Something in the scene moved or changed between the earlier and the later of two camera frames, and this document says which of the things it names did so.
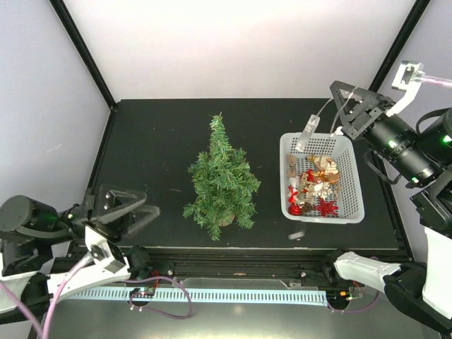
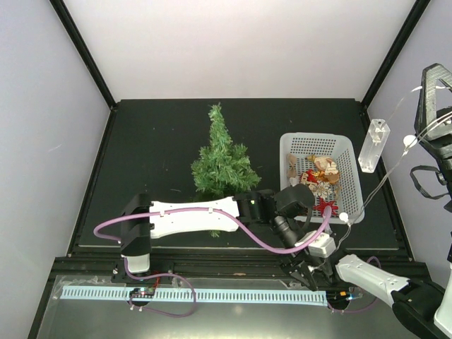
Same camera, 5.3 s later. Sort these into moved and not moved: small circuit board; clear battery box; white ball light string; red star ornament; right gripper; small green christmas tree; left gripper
Moved: white ball light string; right gripper; clear battery box; left gripper
Not moved: red star ornament; small circuit board; small green christmas tree
